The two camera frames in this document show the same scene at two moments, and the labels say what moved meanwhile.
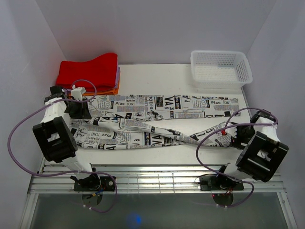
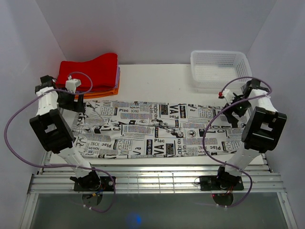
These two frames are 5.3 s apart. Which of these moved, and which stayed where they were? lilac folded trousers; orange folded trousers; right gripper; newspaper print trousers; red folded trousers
Moved: newspaper print trousers; right gripper
Stayed: lilac folded trousers; orange folded trousers; red folded trousers
